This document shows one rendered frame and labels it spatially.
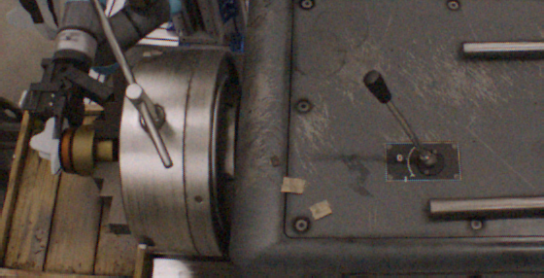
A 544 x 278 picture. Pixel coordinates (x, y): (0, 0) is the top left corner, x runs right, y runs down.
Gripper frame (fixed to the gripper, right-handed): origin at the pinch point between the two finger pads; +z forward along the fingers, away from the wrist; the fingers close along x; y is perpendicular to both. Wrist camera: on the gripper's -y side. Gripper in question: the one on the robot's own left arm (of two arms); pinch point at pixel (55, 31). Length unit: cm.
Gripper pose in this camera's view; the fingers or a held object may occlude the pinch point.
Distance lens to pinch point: 85.7
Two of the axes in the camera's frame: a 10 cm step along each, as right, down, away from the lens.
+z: 0.7, 7.2, 6.9
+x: -0.8, 6.9, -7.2
